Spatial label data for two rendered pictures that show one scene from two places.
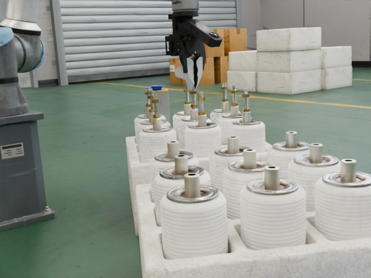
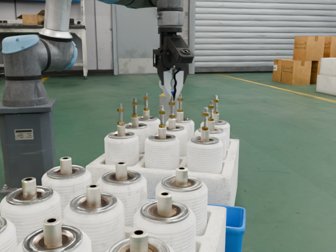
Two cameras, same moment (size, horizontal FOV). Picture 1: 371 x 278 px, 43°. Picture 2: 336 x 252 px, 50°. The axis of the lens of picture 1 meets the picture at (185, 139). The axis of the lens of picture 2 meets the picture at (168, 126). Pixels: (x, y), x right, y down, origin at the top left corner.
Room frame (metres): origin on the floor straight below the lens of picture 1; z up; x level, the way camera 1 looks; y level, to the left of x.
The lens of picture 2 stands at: (0.32, -0.42, 0.50)
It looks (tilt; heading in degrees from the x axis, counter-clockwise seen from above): 13 degrees down; 22
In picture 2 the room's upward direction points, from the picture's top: straight up
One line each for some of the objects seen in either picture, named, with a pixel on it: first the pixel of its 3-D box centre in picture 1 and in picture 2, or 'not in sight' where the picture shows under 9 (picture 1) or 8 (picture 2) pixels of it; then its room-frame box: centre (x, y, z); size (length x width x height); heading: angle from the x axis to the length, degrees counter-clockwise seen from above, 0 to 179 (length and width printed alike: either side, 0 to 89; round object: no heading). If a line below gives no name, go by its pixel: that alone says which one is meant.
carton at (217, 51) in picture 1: (207, 43); (308, 48); (5.38, -0.30, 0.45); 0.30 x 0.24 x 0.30; 36
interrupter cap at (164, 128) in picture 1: (157, 129); (121, 135); (1.18, 0.07, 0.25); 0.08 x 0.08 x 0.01
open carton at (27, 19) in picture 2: not in sight; (33, 18); (4.70, 3.51, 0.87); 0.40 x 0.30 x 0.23; 110
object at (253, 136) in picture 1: (247, 156); (204, 173); (1.22, -0.16, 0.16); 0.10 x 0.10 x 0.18
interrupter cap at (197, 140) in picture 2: (246, 122); (204, 140); (1.22, -0.16, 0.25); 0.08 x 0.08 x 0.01
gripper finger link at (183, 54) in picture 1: (186, 57); (165, 70); (1.30, -0.02, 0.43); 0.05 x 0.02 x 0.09; 136
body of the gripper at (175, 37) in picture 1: (184, 34); (169, 48); (1.33, -0.01, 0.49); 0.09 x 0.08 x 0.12; 46
